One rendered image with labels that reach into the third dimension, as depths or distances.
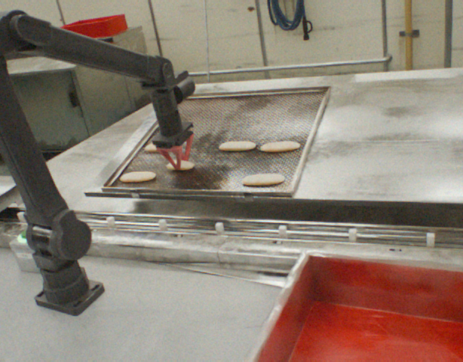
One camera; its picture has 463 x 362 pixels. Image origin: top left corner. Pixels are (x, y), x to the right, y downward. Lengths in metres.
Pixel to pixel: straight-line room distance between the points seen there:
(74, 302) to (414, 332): 0.61
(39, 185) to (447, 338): 0.71
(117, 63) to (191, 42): 4.07
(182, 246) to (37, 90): 3.14
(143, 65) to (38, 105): 3.03
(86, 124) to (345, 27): 2.37
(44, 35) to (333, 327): 0.67
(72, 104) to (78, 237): 2.94
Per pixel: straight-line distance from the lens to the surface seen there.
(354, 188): 1.09
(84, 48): 1.00
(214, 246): 1.01
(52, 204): 0.95
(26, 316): 1.07
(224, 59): 5.02
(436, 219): 1.12
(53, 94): 3.97
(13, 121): 0.90
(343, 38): 4.67
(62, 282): 1.01
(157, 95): 1.18
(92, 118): 3.88
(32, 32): 0.90
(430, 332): 0.84
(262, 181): 1.14
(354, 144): 1.23
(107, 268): 1.11
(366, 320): 0.85
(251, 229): 1.06
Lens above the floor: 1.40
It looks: 25 degrees down
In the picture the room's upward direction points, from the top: 10 degrees counter-clockwise
